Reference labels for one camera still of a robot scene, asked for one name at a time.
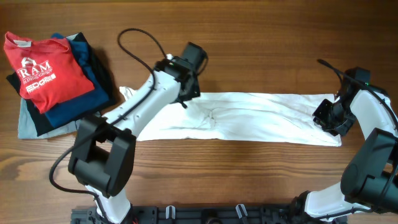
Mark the black folded shirt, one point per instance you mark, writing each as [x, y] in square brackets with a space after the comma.
[60, 81]

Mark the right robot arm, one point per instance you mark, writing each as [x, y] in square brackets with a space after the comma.
[369, 182]

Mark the red folded printed t-shirt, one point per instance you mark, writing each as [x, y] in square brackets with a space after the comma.
[46, 69]

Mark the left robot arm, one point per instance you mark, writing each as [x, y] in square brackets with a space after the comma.
[103, 154]

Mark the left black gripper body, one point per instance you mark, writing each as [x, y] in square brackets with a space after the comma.
[194, 93]

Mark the grey folded shirt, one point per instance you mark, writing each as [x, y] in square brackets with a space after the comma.
[34, 125]

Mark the navy blue folded shirt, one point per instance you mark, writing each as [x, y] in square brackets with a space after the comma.
[91, 102]

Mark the white t-shirt black print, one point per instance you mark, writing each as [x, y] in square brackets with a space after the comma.
[237, 116]

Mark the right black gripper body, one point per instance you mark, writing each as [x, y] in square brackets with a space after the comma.
[334, 118]

